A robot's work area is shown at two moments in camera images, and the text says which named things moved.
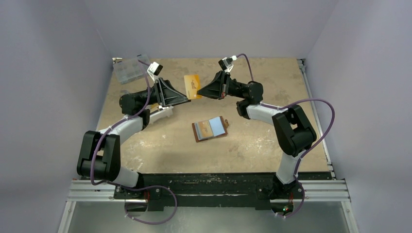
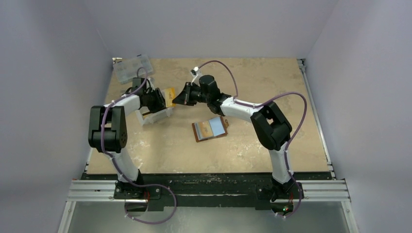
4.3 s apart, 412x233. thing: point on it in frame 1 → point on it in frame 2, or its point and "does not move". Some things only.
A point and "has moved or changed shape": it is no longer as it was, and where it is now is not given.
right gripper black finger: x=217 y=88 → x=185 y=97
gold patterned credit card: x=205 y=128 does not move
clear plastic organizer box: x=130 y=69 does not move
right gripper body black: x=225 y=85 → x=190 y=93
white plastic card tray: x=159 y=112 does not move
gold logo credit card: x=192 y=85 has moved or changed shape
